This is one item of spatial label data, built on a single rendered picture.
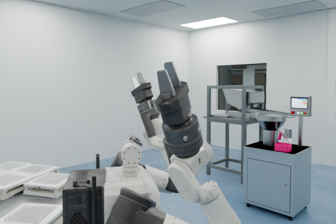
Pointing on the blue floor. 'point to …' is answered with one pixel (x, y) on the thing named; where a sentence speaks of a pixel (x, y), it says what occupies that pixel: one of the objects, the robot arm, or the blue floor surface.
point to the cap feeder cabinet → (277, 178)
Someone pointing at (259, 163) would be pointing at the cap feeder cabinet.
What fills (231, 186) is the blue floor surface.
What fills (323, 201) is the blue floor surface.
